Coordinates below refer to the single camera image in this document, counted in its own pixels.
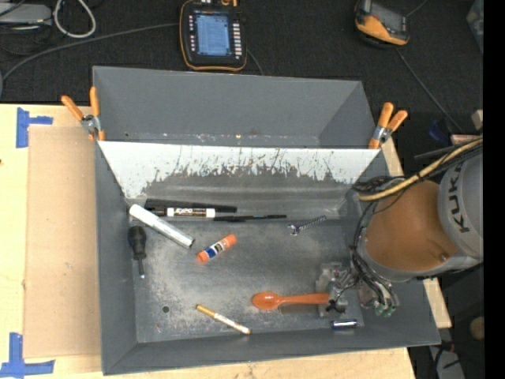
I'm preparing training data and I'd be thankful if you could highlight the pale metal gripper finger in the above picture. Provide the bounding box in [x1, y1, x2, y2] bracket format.
[316, 261, 343, 288]
[317, 289, 350, 319]

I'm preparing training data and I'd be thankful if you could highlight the orange plastic spoon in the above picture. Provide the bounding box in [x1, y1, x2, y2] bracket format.
[251, 291, 331, 313]

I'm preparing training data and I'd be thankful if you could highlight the grey metal bin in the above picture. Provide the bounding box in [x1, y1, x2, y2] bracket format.
[91, 66, 443, 376]

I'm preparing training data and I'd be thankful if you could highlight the thin black pen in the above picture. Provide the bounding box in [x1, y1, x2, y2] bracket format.
[212, 213, 288, 223]

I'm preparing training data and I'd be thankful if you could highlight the orange glue stick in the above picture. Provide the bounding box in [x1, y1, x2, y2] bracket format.
[196, 233, 238, 264]

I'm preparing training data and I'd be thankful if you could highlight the white label dry-erase marker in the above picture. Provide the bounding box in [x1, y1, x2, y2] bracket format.
[151, 206, 217, 219]

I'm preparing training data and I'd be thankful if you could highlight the black marker pen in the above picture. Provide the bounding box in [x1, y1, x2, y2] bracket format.
[143, 198, 238, 214]

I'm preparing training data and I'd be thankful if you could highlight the white and silver marker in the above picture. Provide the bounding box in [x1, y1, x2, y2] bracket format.
[128, 203, 196, 250]

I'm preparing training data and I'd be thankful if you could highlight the brown cardboard board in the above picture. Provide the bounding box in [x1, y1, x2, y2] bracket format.
[22, 124, 104, 359]

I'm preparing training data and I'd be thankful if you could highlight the black handle screwdriver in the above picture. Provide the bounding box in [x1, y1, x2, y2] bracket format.
[126, 224, 148, 280]

